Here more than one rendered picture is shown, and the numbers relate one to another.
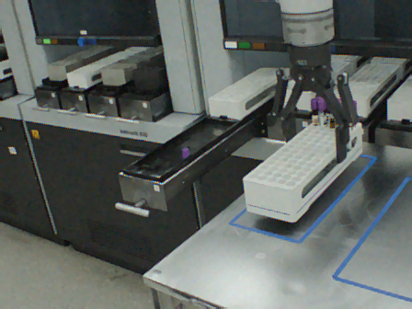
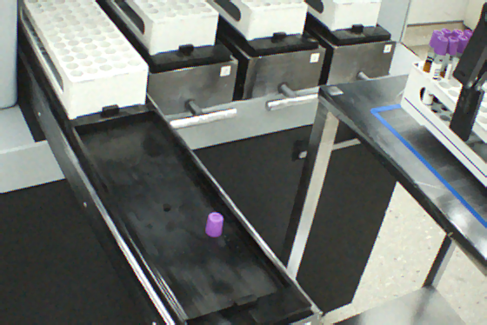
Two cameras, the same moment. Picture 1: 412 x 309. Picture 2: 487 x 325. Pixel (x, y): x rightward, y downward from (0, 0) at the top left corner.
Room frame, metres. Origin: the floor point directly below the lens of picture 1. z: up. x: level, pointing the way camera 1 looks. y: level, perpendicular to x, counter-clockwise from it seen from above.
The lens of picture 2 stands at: (1.03, 0.54, 1.28)
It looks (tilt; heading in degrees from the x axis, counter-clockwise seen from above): 37 degrees down; 286
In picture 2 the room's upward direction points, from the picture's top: 10 degrees clockwise
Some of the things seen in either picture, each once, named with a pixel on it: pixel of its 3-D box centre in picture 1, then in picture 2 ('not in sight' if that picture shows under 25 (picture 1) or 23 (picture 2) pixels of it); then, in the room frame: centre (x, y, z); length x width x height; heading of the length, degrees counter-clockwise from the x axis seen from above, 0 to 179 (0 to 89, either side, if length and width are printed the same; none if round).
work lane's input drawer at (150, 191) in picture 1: (220, 134); (116, 150); (1.34, -0.05, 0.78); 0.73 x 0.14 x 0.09; 141
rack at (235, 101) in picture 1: (252, 93); (73, 43); (1.48, -0.16, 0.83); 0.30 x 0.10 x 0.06; 141
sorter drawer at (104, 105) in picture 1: (160, 74); not in sight; (2.02, 0.12, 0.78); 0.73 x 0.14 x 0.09; 141
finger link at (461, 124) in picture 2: (291, 135); (466, 109); (0.97, -0.17, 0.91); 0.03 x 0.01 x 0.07; 139
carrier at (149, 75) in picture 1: (147, 78); not in sight; (1.74, 0.15, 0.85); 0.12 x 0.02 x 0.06; 52
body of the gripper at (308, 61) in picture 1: (311, 66); not in sight; (0.94, -0.21, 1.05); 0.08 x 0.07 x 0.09; 49
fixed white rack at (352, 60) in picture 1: (355, 56); not in sight; (1.72, -0.54, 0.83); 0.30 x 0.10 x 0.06; 141
